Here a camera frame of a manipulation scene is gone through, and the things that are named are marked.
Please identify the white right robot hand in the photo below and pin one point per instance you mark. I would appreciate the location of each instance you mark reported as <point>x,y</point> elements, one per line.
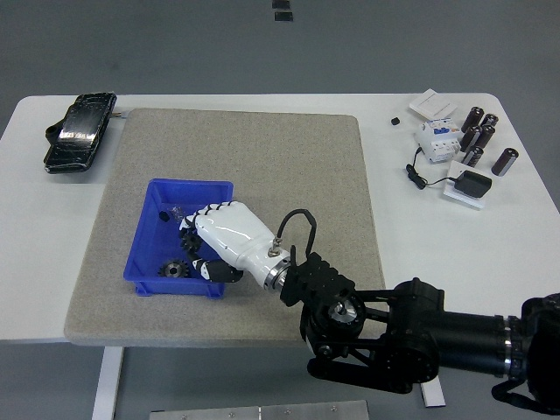
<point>232,234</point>

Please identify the black metal gear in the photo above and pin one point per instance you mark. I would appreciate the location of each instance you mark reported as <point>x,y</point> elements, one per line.
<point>173,269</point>
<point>191,242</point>

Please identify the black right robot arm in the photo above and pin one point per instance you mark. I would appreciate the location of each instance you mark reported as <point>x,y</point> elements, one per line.
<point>415,332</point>

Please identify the small black nut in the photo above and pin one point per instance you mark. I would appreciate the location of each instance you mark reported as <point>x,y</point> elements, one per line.
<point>164,215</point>

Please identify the clear plastic screw bag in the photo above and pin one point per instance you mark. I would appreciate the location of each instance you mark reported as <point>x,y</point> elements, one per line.
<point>176,213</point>

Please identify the blue plastic bin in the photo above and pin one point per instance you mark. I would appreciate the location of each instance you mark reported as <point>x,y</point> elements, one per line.
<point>153,245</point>

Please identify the grey-brown felt mat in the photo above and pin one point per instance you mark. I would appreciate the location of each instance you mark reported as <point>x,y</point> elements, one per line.
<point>245,149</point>

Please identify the black leather pouch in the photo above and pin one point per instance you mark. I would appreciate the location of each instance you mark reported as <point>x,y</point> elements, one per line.
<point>79,131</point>

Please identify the white table leg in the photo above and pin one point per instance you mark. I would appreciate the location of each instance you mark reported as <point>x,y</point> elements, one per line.
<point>107,385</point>
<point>433,396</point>

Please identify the small black cube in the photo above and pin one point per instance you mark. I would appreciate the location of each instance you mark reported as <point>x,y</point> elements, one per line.
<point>395,121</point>

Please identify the black floor socket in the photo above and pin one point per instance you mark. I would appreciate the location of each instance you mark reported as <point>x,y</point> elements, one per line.
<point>284,16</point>
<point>281,3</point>

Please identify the white circuit breaker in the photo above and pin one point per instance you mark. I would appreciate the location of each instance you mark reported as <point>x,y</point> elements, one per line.
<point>437,140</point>

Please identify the white flat plate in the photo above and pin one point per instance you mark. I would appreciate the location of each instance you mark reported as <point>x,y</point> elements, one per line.
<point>457,199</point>

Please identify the black power adapter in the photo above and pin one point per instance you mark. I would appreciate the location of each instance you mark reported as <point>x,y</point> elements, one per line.
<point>472,184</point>

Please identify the dark brown cylindrical capacitor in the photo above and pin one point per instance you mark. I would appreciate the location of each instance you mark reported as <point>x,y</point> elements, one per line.
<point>473,117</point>
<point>473,156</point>
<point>490,119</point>
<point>470,138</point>
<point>505,162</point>
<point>485,136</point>

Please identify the white wall switch panel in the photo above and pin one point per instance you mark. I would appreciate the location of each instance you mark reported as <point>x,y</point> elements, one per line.
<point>432,103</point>

